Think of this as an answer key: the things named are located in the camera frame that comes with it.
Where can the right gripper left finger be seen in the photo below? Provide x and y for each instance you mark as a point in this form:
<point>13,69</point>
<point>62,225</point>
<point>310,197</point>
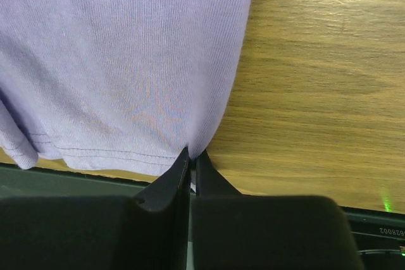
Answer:
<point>146,231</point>

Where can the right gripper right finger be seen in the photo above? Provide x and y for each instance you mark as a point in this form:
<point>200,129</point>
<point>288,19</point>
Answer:
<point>231,230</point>

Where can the lavender t shirt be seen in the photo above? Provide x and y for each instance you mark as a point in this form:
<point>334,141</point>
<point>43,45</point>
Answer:
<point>116,84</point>

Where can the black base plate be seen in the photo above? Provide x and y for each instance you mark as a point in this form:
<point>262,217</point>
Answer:
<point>48,183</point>

